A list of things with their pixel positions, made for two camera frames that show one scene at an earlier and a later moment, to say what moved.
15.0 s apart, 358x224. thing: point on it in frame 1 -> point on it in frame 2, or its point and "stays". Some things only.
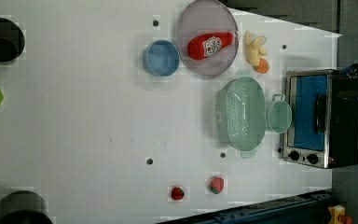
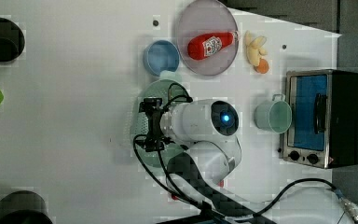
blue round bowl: x=160 y=58 stays
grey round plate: x=202 y=18 stays
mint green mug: x=280 y=114 stays
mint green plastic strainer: x=239 y=110 -> x=169 y=90
